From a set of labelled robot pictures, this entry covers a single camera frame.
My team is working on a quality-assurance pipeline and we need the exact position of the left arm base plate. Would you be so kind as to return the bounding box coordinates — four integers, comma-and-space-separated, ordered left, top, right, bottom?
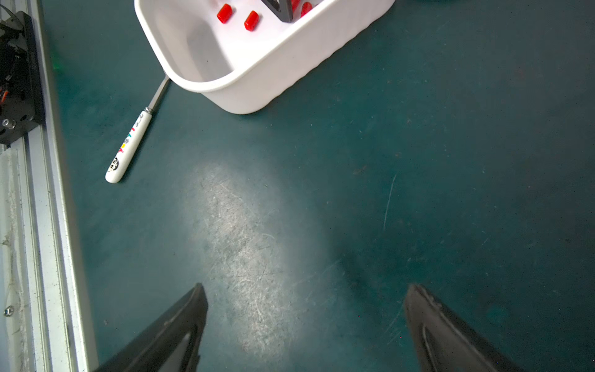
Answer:
1, 6, 46, 146

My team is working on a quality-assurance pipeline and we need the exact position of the white storage box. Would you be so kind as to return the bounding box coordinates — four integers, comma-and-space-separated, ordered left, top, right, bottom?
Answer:
134, 0, 394, 115

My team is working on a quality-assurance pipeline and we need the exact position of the spoon with white handle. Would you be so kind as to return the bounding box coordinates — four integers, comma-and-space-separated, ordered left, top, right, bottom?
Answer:
105, 75, 170, 184

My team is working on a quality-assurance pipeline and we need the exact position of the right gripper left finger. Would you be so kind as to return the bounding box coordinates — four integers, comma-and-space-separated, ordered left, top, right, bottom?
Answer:
97, 283, 209, 371

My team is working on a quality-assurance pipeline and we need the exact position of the red sleeve five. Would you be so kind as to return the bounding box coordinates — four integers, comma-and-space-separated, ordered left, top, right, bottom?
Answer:
217, 3, 234, 24

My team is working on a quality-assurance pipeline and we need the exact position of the red sleeve four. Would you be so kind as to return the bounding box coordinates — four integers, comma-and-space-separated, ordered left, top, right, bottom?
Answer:
300, 1, 313, 17

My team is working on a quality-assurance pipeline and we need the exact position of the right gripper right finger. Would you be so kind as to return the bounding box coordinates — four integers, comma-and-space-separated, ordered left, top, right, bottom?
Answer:
404, 284, 522, 372

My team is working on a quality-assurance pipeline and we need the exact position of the aluminium front rail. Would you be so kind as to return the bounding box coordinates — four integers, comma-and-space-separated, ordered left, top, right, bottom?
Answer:
1, 1, 99, 371

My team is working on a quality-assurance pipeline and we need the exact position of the red sleeve six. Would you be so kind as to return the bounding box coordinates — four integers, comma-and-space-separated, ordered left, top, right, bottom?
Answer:
244, 11, 260, 32

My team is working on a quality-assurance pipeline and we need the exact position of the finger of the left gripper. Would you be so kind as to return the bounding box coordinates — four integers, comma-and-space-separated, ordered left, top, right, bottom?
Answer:
261, 0, 294, 23

